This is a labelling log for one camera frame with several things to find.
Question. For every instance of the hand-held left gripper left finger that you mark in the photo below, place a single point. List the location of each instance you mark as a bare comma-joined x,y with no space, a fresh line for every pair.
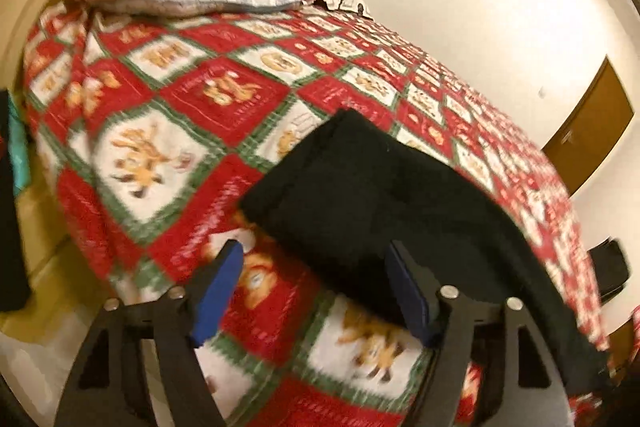
217,292

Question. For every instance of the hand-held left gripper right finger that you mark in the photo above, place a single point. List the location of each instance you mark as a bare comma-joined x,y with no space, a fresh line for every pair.
410,292

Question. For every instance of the black pants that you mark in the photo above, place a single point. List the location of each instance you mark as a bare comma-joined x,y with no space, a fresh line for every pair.
375,207

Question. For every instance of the red printed patchwork quilt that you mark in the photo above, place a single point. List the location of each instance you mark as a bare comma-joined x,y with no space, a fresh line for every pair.
165,107

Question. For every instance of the black chair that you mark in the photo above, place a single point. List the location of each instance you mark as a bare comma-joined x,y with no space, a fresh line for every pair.
607,267

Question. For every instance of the dark hanging cloth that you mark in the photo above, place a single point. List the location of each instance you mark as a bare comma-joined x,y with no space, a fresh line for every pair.
10,232

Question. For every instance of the brown wooden cabinet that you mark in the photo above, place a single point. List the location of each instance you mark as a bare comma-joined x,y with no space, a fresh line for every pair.
625,349

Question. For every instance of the red plastic bag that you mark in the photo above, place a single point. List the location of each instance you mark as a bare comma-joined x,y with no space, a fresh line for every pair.
636,319

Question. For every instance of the teal cloth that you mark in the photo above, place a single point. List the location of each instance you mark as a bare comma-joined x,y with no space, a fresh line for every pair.
20,152

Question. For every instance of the brown wooden door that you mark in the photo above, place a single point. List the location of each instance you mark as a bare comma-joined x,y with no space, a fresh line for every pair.
595,127

